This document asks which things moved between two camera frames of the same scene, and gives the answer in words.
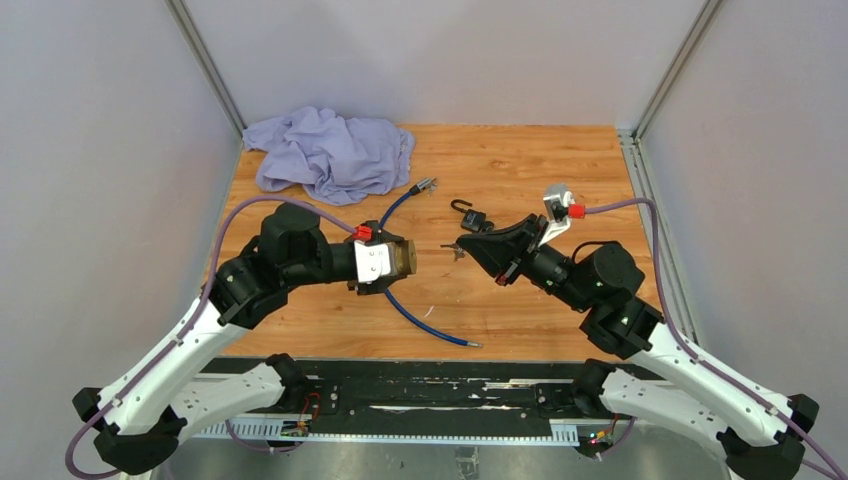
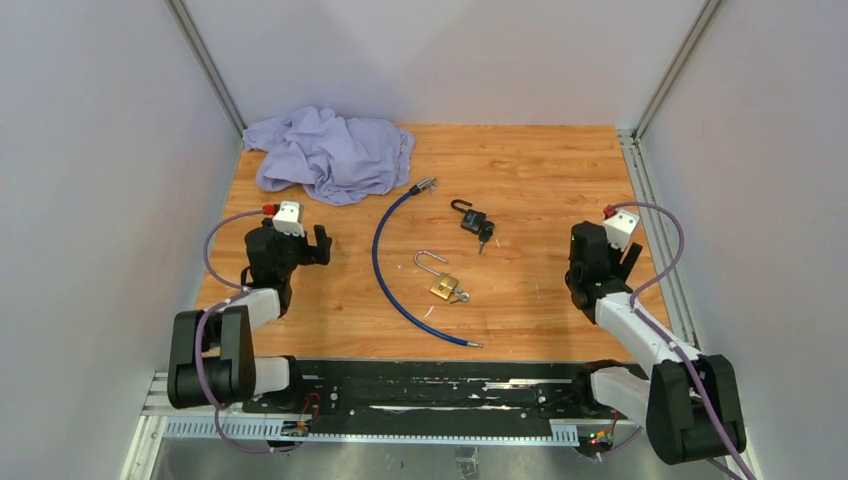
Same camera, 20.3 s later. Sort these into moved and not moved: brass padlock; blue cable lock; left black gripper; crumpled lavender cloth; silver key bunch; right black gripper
Moved: right black gripper; brass padlock; left black gripper
Not moved: silver key bunch; blue cable lock; crumpled lavender cloth
